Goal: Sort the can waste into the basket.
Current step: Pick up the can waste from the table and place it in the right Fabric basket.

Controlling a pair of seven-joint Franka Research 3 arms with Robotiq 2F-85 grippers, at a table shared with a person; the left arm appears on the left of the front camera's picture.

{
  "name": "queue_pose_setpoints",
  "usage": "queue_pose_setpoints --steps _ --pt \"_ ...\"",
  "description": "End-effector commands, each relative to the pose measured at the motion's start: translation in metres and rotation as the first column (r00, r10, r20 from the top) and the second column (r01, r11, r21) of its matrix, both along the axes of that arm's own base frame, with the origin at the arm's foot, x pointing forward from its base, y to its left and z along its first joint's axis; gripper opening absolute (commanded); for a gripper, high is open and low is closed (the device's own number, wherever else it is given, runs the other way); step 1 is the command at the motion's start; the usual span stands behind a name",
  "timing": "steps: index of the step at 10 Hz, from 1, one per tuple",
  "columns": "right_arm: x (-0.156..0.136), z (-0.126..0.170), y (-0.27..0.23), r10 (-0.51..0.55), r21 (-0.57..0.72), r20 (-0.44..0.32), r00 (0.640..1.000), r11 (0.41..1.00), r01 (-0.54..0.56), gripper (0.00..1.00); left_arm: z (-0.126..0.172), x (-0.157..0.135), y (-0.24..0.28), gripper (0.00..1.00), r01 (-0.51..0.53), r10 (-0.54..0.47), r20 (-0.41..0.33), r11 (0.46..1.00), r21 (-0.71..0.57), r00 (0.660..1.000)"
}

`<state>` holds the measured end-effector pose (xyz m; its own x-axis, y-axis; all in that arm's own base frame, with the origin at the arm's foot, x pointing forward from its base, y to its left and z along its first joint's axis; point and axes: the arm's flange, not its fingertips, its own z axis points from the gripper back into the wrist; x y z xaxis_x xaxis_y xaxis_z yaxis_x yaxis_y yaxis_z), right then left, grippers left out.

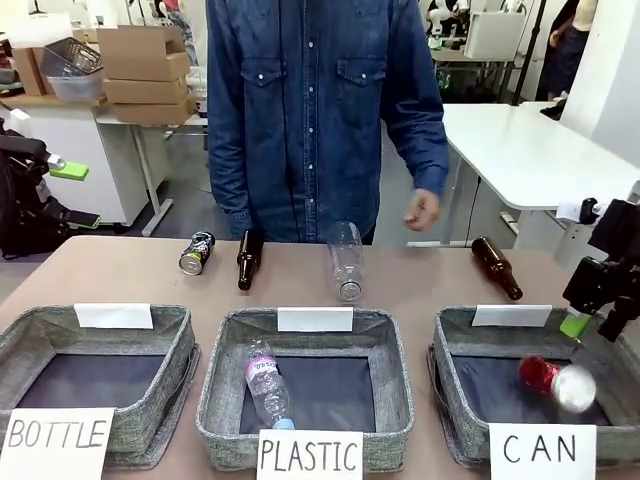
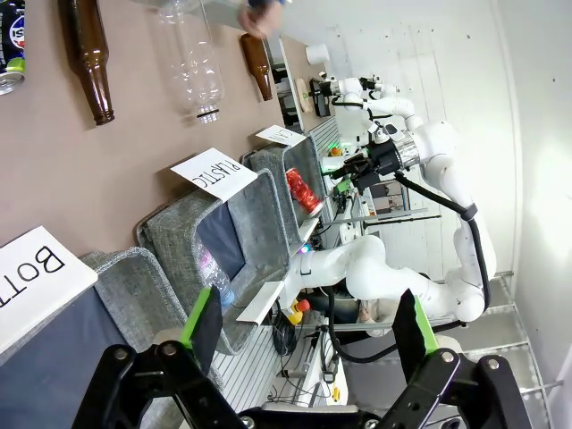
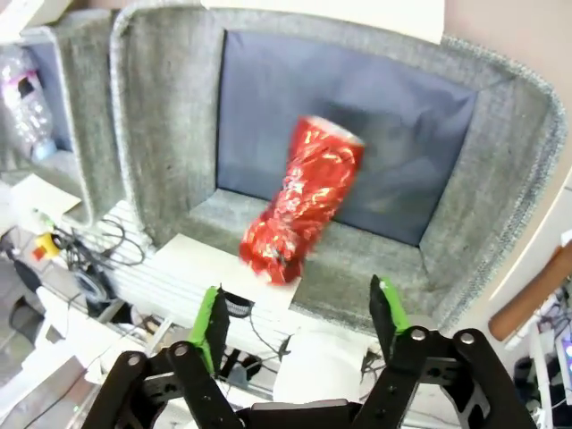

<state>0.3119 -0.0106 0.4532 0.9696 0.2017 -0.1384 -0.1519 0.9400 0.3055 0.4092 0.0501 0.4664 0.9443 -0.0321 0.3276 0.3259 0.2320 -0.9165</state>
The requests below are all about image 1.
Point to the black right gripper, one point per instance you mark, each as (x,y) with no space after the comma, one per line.
(595,287)

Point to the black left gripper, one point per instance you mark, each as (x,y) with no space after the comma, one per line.
(20,215)

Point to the red drink can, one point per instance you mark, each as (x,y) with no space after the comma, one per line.
(557,382)

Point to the person's left forearm denim sleeve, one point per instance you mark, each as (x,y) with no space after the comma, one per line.
(427,165)

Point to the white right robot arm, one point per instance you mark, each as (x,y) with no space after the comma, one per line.
(575,210)

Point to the person's right forearm denim sleeve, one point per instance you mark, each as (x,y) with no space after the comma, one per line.
(230,200)

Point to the black drink can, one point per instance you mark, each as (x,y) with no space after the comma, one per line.
(197,254)

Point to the black mesh basket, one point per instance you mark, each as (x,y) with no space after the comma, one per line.
(70,57)

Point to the white paper sign CAN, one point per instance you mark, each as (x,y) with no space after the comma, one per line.
(542,450)

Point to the grey fabric basket can sign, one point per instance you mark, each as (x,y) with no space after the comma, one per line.
(447,360)

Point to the grey fabric basket bottle sign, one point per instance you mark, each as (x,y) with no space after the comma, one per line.
(160,340)

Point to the grey fabric basket plastic sign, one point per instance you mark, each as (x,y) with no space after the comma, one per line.
(385,350)

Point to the person's left hand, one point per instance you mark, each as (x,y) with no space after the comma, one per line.
(424,211)

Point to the white cabinet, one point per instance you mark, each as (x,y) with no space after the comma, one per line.
(110,170)

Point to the white desk with legs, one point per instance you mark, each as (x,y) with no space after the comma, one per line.
(150,165)

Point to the blank white card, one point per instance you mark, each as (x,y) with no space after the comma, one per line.
(315,320)
(114,316)
(510,316)

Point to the clear plastic tub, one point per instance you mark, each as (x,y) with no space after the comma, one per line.
(77,87)

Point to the flat closed cardboard box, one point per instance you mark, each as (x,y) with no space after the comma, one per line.
(145,91)
(155,111)

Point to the brown glass bottle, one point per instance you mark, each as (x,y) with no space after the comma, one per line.
(495,265)
(249,260)

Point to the small cardboard box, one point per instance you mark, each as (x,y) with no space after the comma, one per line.
(30,70)

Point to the white power strip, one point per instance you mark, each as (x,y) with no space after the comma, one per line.
(510,222)

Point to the large open cardboard box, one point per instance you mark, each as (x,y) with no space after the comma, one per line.
(140,52)

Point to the large white table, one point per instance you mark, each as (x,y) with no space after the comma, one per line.
(520,150)

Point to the black item on white table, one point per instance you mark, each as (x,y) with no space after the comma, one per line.
(554,109)

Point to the white paper sign BOTTLE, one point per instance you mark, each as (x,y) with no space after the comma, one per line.
(55,437)

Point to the person's denim shirt torso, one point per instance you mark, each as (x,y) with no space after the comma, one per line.
(310,110)

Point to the clear empty plastic bottle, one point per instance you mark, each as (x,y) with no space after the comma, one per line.
(346,260)

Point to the background person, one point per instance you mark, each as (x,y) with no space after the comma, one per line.
(567,55)

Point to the plastic bottle with blue cap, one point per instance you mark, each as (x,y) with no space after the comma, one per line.
(267,382)

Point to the black tripod pole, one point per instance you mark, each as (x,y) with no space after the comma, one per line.
(531,50)

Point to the white box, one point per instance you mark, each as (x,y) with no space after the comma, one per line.
(500,35)

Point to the white paper sign PLASTIC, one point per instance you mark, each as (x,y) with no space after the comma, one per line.
(310,455)

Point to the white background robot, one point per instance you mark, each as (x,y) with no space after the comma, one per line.
(442,22)

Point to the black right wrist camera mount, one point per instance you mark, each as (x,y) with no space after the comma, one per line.
(617,227)

